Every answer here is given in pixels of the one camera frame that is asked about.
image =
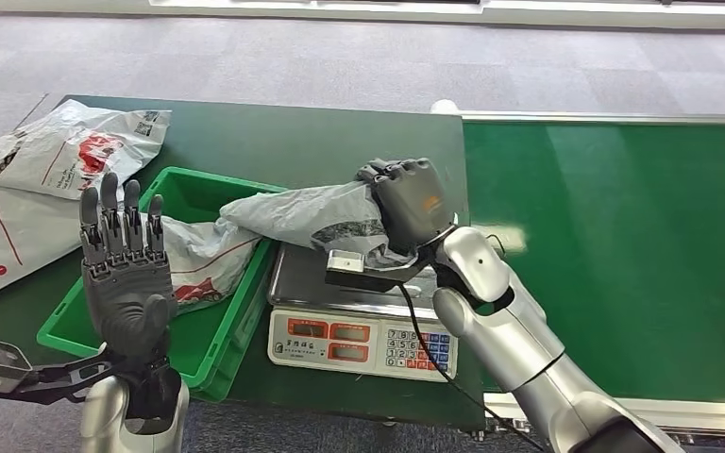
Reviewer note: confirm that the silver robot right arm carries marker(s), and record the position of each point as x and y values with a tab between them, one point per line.
525	350

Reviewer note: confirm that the green plastic bin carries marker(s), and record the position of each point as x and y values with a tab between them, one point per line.
203	344

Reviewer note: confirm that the crumpled grey mailer bag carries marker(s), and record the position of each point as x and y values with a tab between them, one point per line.
212	262

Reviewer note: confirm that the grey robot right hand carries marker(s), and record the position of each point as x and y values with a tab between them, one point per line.
412	200

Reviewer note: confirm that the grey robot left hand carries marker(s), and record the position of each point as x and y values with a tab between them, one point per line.
128	300

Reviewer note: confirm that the white conveyor roller cap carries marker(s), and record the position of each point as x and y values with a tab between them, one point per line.
444	106

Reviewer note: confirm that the large flat white mailer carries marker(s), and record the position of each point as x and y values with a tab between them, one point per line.
6	237

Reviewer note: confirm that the green conveyor belt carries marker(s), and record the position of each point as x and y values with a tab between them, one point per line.
637	250

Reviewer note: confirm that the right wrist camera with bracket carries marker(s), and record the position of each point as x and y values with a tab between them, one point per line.
345	261

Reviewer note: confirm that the white electronic weighing scale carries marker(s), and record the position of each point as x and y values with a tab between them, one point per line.
337	341

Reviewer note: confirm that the flat mailer with QR codes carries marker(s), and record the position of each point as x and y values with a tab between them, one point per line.
50	150

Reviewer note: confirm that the grey red-print mailer package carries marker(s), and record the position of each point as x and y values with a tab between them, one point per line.
300	212

